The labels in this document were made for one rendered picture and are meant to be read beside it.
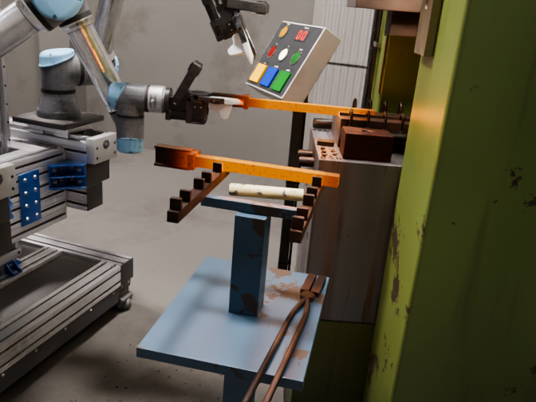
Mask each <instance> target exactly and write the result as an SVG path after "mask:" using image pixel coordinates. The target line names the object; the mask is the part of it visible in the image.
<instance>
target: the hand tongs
mask: <svg viewBox="0 0 536 402"><path fill-rule="evenodd" d="M316 277H317V275H316V274H308V276H307V278H306V279H305V281H304V283H303V285H302V287H301V289H300V294H301V295H300V299H301V300H300V301H299V302H298V303H297V304H296V305H295V306H294V307H293V308H292V310H291V311H290V313H289V314H288V316H287V318H286V319H285V321H284V323H283V325H282V327H281V328H280V330H279V332H278V335H277V336H276V338H275V340H274V342H273V344H272V345H271V347H270V350H269V352H268V353H267V354H266V357H265V359H264V361H263V362H262V365H261V366H260V368H259V370H258V372H257V374H256V376H255V378H254V380H253V381H252V383H251V385H250V387H249V389H248V391H247V393H246V395H245V396H244V398H243V400H242V402H250V400H251V398H252V396H253V395H254V393H255V391H256V389H257V387H258V385H259V383H260V381H261V379H262V377H263V375H264V373H265V371H266V369H267V367H268V365H269V363H270V361H271V359H272V357H273V355H274V353H275V351H276V349H277V347H278V346H279V344H280V342H281V340H282V338H283V336H284V334H285V332H286V330H287V328H288V326H289V324H290V322H291V320H292V319H293V317H294V314H295V313H296V312H297V311H298V310H299V309H300V308H301V307H302V306H303V305H304V304H305V307H304V312H303V315H302V318H301V321H300V323H299V325H298V327H297V329H296V332H295V334H294V336H293V338H292V340H291V342H290V345H289V347H288V349H287V350H286V353H285V356H284V357H283V359H282V362H281V364H280V365H279V367H278V371H277V372H276V374H275V376H274V379H273V380H272V382H271V385H270V387H269V389H268V391H267V393H266V395H265V398H264V400H263V402H271V400H272V398H273V395H274V393H275V391H276V388H277V386H278V384H279V382H280V380H281V378H282V375H283V373H284V371H285V369H286V366H287V364H288V362H289V360H290V358H291V355H292V353H293V351H294V348H295V346H296V344H297V342H298V339H299V337H300V336H301V333H302V330H303V329H304V326H305V324H306V321H307V319H308V316H309V309H310V302H314V300H315V297H316V298H318V297H319V295H320V293H321V290H322V288H323V286H324V284H325V281H326V277H324V276H321V275H318V277H317V280H316ZM315 280H316V281H315ZM314 282H315V283H314ZM313 284H314V285H313ZM312 286H313V288H312ZM311 288H312V289H311Z"/></svg>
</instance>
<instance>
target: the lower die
mask: <svg viewBox="0 0 536 402"><path fill-rule="evenodd" d="M365 115H366V114H364V113H355V112H354V113H353V124H352V126H353V127H355V128H365V127H366V124H367V118H368V117H365ZM382 116H383V115H373V114H371V117H370V123H369V128H373V129H382V128H383V127H384V119H382ZM399 118H400V117H399V116H388V121H387V127H386V129H387V130H388V131H389V132H398V133H399V130H400V126H401V120H399ZM410 118H411V117H405V120H404V133H407V134H408V128H409V123H410ZM349 120H350V116H349V113H348V112H339V116H334V115H333V121H332V128H331V132H332V134H333V138H334V139H335V141H336V144H337V146H338V147H340V142H341V140H340V137H339V135H340V129H342V127H343V126H345V127H348V126H349ZM405 146H406V145H403V144H394V145H393V148H392V151H393V152H404V151H405Z"/></svg>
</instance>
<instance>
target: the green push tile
mask: <svg viewBox="0 0 536 402"><path fill-rule="evenodd" d="M291 75H292V74H291V73H288V72H286V71H282V70H281V71H280V73H279V74H278V76H277V78H276V79H275V81H274V83H273V84H272V85H271V87H270V88H271V89H272V90H274V91H276V92H279V93H280V92H281V91H282V89H283V88H284V86H285V85H286V82H287V81H288V80H289V78H290V76H291Z"/></svg>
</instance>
